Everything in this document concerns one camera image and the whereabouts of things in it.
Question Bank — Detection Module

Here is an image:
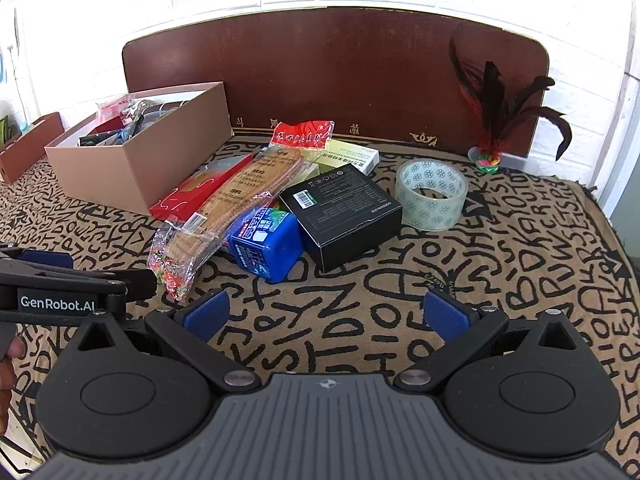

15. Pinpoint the clear tape roll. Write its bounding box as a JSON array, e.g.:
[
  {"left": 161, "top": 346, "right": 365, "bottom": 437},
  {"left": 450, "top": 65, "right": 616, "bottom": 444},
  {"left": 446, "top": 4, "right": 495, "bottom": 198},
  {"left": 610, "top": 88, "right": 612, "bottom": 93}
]
[{"left": 395, "top": 158, "right": 468, "bottom": 231}]

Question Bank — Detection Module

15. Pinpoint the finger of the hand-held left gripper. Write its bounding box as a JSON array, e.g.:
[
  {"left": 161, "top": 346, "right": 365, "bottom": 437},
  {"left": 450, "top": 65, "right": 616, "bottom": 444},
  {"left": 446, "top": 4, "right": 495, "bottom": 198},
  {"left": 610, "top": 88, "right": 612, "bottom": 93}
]
[
  {"left": 0, "top": 244, "right": 77, "bottom": 273},
  {"left": 0, "top": 259, "right": 159, "bottom": 304}
]

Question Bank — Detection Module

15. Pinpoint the small brown box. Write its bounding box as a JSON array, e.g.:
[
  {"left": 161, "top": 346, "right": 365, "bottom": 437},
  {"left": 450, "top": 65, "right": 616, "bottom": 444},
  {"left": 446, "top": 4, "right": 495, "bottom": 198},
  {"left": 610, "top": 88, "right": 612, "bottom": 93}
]
[{"left": 0, "top": 111, "right": 66, "bottom": 184}]

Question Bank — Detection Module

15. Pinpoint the brown wooden headboard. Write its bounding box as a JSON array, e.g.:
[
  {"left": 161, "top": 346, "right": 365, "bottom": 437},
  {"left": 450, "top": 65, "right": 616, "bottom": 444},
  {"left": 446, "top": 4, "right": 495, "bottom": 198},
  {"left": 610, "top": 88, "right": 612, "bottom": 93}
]
[{"left": 121, "top": 6, "right": 551, "bottom": 158}]

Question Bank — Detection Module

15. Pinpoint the black cylinder with green label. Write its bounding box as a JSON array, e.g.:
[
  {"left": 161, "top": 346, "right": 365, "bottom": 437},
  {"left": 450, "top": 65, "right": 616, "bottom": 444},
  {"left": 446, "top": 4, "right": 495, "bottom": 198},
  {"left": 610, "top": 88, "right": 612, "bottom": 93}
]
[{"left": 78, "top": 132, "right": 122, "bottom": 149}]

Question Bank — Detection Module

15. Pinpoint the person's left hand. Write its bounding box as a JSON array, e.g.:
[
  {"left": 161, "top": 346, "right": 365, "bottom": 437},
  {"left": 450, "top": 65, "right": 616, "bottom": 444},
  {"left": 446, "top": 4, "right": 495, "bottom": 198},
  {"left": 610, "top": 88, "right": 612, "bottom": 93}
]
[{"left": 0, "top": 336, "right": 27, "bottom": 436}]

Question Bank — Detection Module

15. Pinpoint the black cardboard box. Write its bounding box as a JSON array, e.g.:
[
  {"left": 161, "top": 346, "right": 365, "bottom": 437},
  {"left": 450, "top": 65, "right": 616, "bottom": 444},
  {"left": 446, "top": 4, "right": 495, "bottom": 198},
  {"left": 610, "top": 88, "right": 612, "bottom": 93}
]
[{"left": 277, "top": 167, "right": 403, "bottom": 271}]

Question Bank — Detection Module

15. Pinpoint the printed letter blanket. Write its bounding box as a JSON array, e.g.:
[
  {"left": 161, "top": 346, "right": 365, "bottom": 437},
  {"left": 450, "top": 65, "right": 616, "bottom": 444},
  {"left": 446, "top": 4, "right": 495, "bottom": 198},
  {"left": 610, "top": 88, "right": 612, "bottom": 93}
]
[{"left": 0, "top": 137, "right": 640, "bottom": 480}]

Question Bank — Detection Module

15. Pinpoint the tan cardboard box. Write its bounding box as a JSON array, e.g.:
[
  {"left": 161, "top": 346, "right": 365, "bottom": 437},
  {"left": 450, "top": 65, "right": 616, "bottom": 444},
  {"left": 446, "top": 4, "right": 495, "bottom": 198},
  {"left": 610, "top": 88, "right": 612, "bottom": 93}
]
[{"left": 44, "top": 81, "right": 235, "bottom": 216}]

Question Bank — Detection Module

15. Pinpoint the pink plastic packet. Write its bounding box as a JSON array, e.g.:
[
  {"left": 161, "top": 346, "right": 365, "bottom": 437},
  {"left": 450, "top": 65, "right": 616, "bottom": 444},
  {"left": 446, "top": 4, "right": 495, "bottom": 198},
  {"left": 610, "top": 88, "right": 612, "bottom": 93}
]
[{"left": 96, "top": 96, "right": 146, "bottom": 126}]

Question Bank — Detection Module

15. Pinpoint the biscuit packet with red header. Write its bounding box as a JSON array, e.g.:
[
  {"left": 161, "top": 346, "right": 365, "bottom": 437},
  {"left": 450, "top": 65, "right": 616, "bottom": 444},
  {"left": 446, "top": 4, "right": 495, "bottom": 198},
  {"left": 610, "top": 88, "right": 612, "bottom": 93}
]
[{"left": 147, "top": 120, "right": 335, "bottom": 303}]

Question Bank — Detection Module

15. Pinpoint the yellow-green medicine box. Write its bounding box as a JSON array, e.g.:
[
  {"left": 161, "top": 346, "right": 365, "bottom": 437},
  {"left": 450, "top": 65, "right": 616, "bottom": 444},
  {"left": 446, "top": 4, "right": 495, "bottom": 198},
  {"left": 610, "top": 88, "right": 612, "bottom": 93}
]
[{"left": 307, "top": 140, "right": 381, "bottom": 178}]

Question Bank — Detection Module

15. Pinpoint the blue plastic container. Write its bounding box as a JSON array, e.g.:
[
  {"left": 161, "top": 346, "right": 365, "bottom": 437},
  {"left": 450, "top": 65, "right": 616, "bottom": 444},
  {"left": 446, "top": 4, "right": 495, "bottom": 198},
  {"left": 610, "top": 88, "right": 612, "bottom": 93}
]
[{"left": 227, "top": 207, "right": 305, "bottom": 283}]

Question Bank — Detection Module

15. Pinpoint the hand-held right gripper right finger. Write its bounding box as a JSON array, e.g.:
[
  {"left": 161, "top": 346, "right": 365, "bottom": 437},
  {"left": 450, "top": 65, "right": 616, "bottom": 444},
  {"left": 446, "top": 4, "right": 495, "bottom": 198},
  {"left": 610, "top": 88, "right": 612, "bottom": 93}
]
[{"left": 394, "top": 290, "right": 584, "bottom": 393}]

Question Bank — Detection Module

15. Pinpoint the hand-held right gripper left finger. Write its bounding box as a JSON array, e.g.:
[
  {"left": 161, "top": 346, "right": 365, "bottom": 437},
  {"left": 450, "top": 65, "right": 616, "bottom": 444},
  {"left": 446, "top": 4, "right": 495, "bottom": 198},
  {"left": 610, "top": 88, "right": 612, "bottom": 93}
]
[{"left": 69, "top": 289, "right": 263, "bottom": 396}]

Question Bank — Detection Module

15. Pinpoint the dark red box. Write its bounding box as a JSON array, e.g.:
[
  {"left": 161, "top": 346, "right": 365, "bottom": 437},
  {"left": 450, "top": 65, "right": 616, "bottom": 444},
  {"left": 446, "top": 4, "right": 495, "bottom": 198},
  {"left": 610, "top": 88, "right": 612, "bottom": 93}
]
[{"left": 94, "top": 117, "right": 127, "bottom": 137}]

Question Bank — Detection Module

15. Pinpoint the dark feather shuttlecock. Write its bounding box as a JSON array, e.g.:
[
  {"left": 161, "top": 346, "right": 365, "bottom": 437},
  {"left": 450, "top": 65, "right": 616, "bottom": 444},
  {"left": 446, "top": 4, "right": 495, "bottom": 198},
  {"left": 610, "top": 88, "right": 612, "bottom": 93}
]
[{"left": 448, "top": 25, "right": 573, "bottom": 176}]

